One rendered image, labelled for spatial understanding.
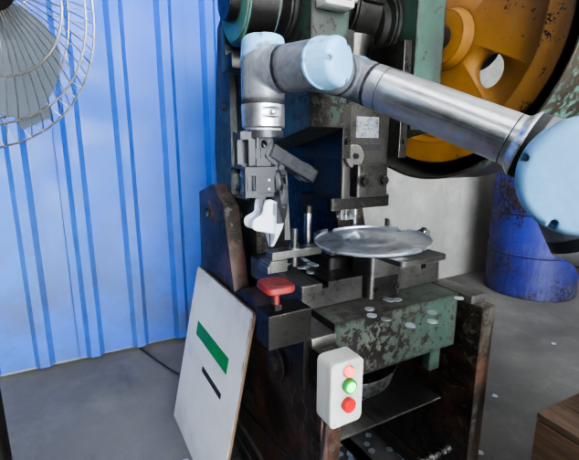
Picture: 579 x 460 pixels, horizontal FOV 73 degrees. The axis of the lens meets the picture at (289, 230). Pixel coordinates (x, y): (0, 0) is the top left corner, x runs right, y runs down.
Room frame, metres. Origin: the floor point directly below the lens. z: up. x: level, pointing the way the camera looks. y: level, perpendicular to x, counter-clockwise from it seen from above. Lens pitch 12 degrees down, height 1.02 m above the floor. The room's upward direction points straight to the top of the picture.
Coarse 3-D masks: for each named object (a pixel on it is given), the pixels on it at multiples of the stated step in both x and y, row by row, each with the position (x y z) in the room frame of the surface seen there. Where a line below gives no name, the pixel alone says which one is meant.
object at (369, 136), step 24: (360, 120) 1.00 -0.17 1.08; (384, 120) 1.04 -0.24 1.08; (360, 144) 1.00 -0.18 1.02; (384, 144) 1.04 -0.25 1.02; (336, 168) 0.99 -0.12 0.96; (360, 168) 0.96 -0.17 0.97; (384, 168) 1.00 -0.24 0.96; (336, 192) 0.99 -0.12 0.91; (360, 192) 0.96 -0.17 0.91; (384, 192) 1.00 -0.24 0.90
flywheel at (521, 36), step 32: (448, 0) 1.27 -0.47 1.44; (480, 0) 1.17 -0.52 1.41; (512, 0) 1.09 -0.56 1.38; (544, 0) 1.02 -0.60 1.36; (576, 0) 0.93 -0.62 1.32; (480, 32) 1.17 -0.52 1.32; (512, 32) 1.08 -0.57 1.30; (544, 32) 0.98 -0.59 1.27; (576, 32) 0.94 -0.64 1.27; (448, 64) 1.23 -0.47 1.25; (480, 64) 1.18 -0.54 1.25; (512, 64) 1.08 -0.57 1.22; (544, 64) 0.97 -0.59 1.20; (480, 96) 1.15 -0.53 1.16; (512, 96) 1.03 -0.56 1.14; (544, 96) 0.99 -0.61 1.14; (448, 160) 1.19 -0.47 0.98
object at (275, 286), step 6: (276, 276) 0.76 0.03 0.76; (258, 282) 0.73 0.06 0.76; (264, 282) 0.72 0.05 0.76; (270, 282) 0.72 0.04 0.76; (276, 282) 0.72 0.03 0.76; (282, 282) 0.72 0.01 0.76; (288, 282) 0.72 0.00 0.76; (264, 288) 0.70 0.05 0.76; (270, 288) 0.69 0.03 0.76; (276, 288) 0.69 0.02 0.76; (282, 288) 0.69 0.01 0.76; (288, 288) 0.70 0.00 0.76; (294, 288) 0.71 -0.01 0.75; (270, 294) 0.69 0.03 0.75; (276, 294) 0.69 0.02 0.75; (282, 294) 0.69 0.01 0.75; (276, 300) 0.72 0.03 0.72
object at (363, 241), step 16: (320, 240) 0.99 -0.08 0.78; (336, 240) 0.98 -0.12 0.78; (352, 240) 0.95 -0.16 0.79; (368, 240) 0.95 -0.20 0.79; (384, 240) 0.94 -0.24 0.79; (400, 240) 0.96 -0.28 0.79; (416, 240) 0.95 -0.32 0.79; (432, 240) 0.92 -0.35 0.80; (368, 256) 0.83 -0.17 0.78; (384, 256) 0.83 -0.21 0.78
